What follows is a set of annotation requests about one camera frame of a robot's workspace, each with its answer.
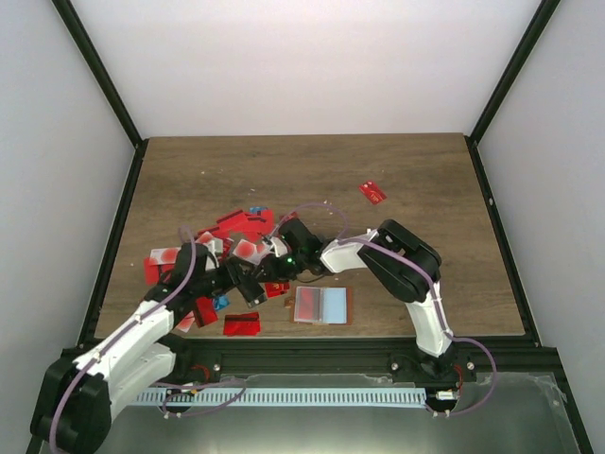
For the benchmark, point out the white card red circle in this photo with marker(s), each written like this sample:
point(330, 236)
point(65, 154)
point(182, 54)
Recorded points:
point(250, 252)

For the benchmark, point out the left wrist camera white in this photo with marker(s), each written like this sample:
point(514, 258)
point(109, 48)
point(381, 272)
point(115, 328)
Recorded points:
point(215, 248)

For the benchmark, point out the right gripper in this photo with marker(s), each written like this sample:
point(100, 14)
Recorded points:
point(272, 270)

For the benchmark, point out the black frame front beam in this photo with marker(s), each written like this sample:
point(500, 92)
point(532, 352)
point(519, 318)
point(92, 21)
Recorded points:
point(397, 357)

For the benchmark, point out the light blue slotted rail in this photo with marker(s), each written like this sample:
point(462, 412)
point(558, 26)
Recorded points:
point(286, 397)

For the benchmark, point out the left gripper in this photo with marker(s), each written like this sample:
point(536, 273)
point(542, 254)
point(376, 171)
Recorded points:
point(233, 276)

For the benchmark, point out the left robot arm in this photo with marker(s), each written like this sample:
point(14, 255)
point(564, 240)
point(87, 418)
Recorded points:
point(81, 397)

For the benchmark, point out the red VIP card handled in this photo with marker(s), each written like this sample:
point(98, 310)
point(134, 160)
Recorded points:
point(275, 289)

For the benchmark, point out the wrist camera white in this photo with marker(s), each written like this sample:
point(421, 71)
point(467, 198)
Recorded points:
point(276, 245)
point(215, 248)

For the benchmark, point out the red card horizontal stripe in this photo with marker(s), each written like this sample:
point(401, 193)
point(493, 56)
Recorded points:
point(247, 324)

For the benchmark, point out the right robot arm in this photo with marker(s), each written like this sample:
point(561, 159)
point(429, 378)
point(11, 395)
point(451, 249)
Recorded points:
point(407, 267)

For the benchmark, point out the red card vertical stripe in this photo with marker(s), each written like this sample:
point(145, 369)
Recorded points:
point(307, 305)

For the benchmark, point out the lone red VIP card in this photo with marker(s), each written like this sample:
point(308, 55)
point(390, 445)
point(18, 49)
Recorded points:
point(372, 192)

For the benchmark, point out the brown leather card holder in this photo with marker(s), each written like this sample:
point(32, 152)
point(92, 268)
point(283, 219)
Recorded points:
point(336, 306)

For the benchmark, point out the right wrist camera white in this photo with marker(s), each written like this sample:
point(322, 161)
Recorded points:
point(276, 245)

